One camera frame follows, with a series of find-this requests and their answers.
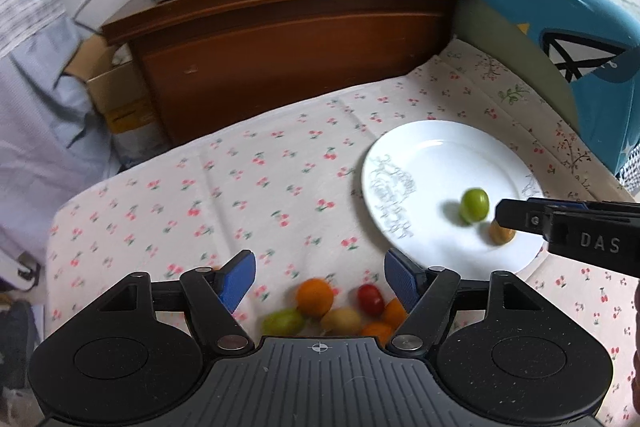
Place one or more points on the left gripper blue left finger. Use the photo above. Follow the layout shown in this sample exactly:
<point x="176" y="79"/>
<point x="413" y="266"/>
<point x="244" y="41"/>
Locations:
<point x="212" y="296"/>

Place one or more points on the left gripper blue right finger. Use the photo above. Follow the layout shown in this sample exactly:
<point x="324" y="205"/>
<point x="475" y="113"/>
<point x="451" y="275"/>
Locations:
<point x="427" y="295"/>

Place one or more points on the peeled-look orange mandarin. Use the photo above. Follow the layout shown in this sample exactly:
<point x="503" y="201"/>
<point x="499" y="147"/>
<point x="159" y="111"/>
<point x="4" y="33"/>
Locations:
<point x="381" y="331"/>

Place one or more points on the red cherry tomato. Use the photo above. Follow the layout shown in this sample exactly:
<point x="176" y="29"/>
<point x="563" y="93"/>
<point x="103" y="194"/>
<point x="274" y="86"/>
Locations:
<point x="370" y="300"/>

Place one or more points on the green plum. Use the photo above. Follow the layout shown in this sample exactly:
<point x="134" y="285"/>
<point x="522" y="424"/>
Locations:
<point x="286" y="323"/>
<point x="474" y="205"/>

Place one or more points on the brown longan fruit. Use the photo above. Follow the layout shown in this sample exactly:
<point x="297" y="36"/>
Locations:
<point x="500" y="235"/>

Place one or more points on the small orange mandarin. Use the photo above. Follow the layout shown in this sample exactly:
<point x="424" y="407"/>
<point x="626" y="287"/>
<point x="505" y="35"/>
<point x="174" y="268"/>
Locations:
<point x="314" y="298"/>

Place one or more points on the white plate with blue drawing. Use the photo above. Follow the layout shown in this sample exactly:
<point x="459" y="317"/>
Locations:
<point x="413" y="179"/>

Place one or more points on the cherry print tablecloth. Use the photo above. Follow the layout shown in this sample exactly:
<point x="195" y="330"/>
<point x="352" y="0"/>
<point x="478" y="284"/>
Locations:
<point x="554" y="345"/>

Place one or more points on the blue patterned pillow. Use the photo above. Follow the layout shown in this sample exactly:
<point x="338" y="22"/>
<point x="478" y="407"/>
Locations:
<point x="594" y="46"/>

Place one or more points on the grey blue hanging cloth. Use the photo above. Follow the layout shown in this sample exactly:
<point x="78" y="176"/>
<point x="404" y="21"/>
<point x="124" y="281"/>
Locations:
<point x="53" y="143"/>

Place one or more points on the brown cardboard box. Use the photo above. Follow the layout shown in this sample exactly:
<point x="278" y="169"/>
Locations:
<point x="118" y="93"/>

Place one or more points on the dark wooden cabinet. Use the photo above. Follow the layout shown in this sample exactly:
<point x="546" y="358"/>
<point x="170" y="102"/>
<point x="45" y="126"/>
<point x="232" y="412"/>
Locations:
<point x="208" y="64"/>

